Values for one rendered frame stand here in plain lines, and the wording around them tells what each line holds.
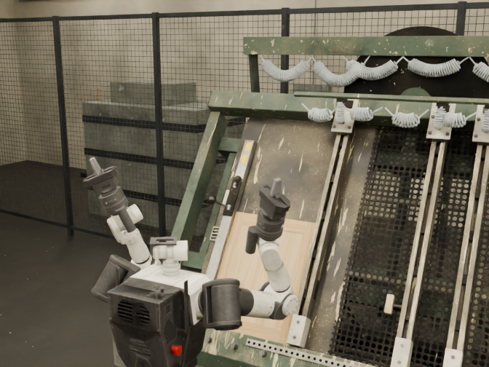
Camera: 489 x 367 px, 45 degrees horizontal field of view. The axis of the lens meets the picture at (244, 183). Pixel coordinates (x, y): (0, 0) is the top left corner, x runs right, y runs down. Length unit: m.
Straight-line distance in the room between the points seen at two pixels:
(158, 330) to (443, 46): 2.05
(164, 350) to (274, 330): 0.88
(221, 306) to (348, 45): 1.85
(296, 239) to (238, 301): 0.93
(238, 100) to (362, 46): 0.73
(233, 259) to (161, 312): 1.06
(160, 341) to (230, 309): 0.23
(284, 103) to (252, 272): 0.87
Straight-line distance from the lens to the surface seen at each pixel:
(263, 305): 1.97
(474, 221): 2.61
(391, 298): 2.55
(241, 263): 2.79
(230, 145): 3.13
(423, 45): 3.18
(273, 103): 3.00
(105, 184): 2.15
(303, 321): 2.57
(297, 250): 2.72
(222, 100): 3.13
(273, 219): 1.80
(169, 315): 1.85
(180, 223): 2.97
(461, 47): 3.15
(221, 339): 2.71
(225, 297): 1.84
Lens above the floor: 2.16
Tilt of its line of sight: 13 degrees down
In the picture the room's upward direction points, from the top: straight up
